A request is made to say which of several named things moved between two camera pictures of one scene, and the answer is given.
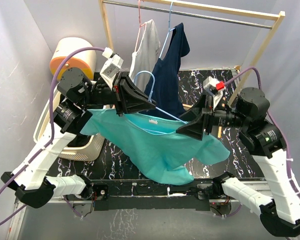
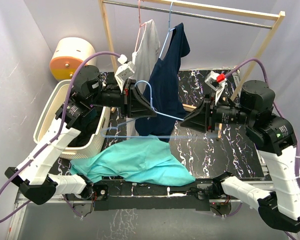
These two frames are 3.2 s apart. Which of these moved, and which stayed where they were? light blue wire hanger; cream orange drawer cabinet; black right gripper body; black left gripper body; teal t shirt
Moved: light blue wire hanger; teal t shirt
Stayed: black right gripper body; cream orange drawer cabinet; black left gripper body
